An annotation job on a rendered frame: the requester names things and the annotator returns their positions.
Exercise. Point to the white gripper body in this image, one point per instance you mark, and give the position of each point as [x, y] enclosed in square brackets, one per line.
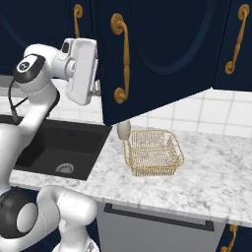
[82, 70]

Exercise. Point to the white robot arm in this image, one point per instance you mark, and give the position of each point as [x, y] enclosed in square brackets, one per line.
[36, 88]

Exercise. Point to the navy base cabinet door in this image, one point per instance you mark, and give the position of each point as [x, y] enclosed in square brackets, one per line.
[244, 239]

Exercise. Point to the beige rounded jar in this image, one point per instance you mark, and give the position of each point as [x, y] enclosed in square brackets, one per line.
[124, 130]

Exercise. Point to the black sink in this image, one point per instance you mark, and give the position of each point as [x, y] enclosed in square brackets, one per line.
[65, 144]

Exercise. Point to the grey dishwasher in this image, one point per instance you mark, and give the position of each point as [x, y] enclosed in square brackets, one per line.
[147, 236]

